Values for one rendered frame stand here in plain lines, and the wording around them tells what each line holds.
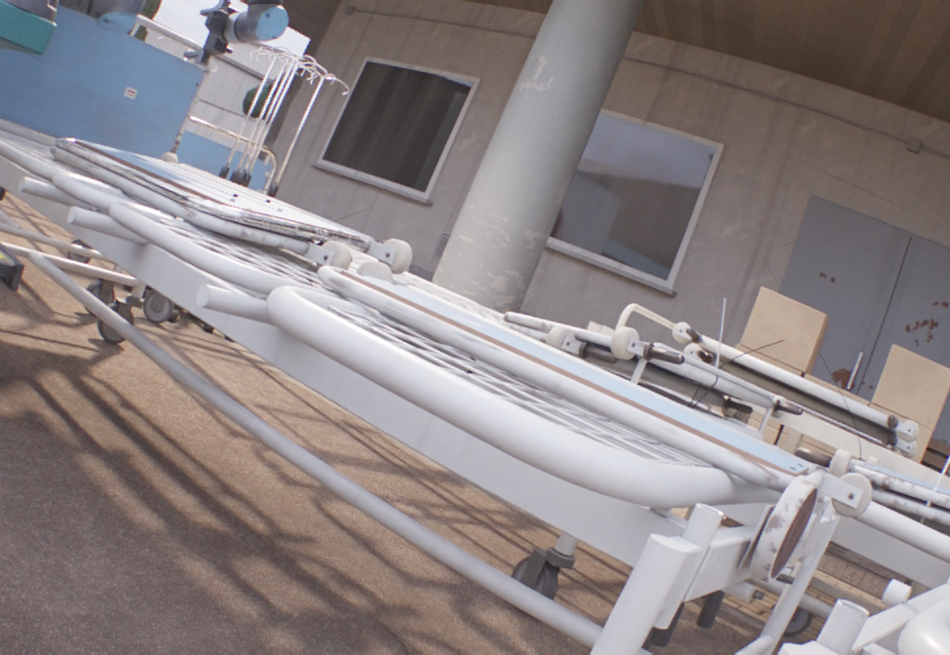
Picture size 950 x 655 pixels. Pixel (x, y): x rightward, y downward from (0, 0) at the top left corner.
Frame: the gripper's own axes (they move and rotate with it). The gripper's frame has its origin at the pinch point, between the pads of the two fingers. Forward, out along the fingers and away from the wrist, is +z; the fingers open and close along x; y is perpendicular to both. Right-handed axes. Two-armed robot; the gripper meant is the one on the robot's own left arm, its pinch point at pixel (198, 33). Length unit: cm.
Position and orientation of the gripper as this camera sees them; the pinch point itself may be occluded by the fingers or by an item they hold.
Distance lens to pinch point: 252.7
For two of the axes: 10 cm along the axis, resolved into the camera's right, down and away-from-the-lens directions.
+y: 5.1, 1.6, 8.4
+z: -8.2, -1.9, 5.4
